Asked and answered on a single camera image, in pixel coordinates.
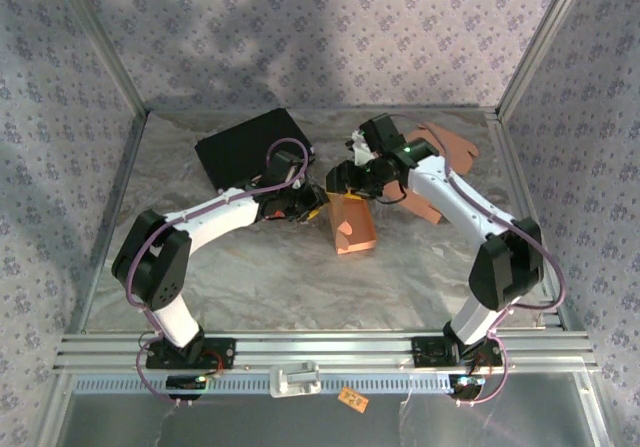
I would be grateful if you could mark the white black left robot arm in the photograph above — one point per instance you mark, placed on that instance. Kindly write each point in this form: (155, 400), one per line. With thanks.
(220, 217)

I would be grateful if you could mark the flat orange paper box blank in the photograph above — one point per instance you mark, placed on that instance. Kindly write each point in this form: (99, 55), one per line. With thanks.
(455, 147)

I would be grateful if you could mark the black briefcase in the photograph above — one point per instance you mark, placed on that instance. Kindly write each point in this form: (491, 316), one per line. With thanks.
(240, 152)

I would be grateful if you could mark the orange paper tag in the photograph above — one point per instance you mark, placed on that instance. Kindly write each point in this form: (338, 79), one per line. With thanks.
(352, 399)

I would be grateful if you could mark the small black circuit board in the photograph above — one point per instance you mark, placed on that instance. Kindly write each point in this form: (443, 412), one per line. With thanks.
(185, 383)
(467, 386)

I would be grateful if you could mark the grey metal sheet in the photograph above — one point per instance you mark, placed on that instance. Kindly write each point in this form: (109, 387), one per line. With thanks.
(300, 427)

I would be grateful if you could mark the aluminium mounting rail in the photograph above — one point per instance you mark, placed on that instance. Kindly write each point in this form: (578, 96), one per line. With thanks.
(325, 352)

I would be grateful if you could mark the aluminium side rail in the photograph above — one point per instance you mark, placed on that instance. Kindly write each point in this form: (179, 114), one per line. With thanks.
(515, 177)
(112, 207)

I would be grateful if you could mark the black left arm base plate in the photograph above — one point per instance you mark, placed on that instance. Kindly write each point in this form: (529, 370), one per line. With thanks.
(225, 354)

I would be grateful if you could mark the white plastic bracket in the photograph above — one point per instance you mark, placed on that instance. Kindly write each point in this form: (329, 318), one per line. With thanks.
(295, 382)

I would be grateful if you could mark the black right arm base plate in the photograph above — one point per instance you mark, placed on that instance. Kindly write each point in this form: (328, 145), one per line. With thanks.
(430, 352)

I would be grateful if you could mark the aluminium frame post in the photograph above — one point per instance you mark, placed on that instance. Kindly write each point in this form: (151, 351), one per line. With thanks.
(542, 42)
(105, 47)

